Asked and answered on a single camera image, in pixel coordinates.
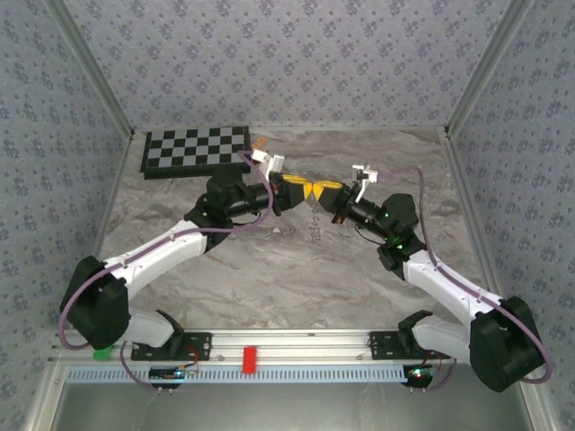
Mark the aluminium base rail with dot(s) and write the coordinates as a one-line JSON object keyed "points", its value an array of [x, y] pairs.
{"points": [[292, 345]]}

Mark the black mounting plate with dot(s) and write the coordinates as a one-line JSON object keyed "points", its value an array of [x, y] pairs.
{"points": [[382, 345], [200, 345]]}

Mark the aluminium table side bar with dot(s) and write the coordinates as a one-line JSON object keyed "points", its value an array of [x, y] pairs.
{"points": [[112, 197], [467, 197]]}

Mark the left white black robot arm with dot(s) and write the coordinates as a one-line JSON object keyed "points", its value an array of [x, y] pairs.
{"points": [[153, 251]]}

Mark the small orange tag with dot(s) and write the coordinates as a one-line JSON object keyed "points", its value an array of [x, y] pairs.
{"points": [[259, 143]]}

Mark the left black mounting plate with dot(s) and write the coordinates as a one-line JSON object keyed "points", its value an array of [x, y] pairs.
{"points": [[200, 345]]}

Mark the aluminium frame post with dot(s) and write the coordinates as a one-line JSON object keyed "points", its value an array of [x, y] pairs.
{"points": [[484, 67], [95, 67]]}

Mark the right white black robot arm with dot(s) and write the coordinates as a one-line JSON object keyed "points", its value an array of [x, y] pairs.
{"points": [[449, 287]]}

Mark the left small circuit board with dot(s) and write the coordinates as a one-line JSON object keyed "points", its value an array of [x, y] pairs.
{"points": [[166, 372]]}

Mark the right small circuit board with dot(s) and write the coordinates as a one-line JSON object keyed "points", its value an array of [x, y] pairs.
{"points": [[420, 373]]}

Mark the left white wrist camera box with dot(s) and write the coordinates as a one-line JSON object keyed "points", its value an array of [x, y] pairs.
{"points": [[269, 160]]}

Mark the black grey chessboard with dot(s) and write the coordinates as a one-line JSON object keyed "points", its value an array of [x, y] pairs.
{"points": [[197, 148]]}

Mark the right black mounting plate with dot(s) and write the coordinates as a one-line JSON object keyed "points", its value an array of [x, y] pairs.
{"points": [[382, 345]]}

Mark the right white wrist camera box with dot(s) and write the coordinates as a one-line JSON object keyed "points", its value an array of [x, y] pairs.
{"points": [[366, 173]]}

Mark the grey metal tray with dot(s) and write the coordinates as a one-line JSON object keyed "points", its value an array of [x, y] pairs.
{"points": [[287, 408]]}

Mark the red plastic block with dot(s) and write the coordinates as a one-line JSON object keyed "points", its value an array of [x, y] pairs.
{"points": [[250, 359]]}

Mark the small circuit board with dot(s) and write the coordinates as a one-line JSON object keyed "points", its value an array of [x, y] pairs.
{"points": [[166, 372], [420, 373]]}

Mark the green plastic block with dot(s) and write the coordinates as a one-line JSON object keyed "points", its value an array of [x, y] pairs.
{"points": [[102, 354]]}

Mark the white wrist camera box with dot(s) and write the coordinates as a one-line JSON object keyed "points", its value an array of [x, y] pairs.
{"points": [[269, 160], [366, 173]]}

